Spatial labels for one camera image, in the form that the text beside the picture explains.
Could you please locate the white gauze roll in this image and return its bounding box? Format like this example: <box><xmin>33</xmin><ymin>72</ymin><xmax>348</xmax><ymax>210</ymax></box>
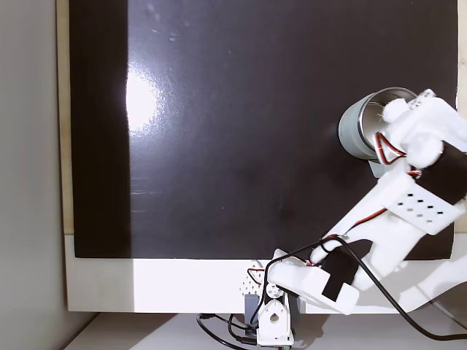
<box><xmin>382</xmin><ymin>97</ymin><xmax>409</xmax><ymax>124</ymax></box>

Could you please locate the grey metal cup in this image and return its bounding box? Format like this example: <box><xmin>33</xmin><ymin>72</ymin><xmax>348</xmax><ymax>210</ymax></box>
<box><xmin>337</xmin><ymin>86</ymin><xmax>420</xmax><ymax>179</ymax></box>

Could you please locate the black table mat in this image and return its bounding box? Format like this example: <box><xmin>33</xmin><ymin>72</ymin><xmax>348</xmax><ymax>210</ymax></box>
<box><xmin>69</xmin><ymin>0</ymin><xmax>460</xmax><ymax>261</ymax></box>

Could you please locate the grey table clamp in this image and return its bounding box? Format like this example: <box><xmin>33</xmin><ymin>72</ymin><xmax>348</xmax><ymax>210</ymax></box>
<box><xmin>243</xmin><ymin>293</ymin><xmax>262</xmax><ymax>326</ymax></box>

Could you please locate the red and white wire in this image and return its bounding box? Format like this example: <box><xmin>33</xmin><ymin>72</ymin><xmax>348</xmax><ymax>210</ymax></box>
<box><xmin>374</xmin><ymin>132</ymin><xmax>408</xmax><ymax>166</ymax></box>

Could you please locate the long black cable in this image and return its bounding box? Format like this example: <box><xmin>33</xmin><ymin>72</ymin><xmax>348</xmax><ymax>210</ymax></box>
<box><xmin>265</xmin><ymin>236</ymin><xmax>467</xmax><ymax>341</ymax></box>

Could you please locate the black power cable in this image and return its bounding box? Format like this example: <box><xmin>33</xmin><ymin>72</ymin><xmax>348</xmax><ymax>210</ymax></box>
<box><xmin>196</xmin><ymin>312</ymin><xmax>260</xmax><ymax>346</ymax></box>

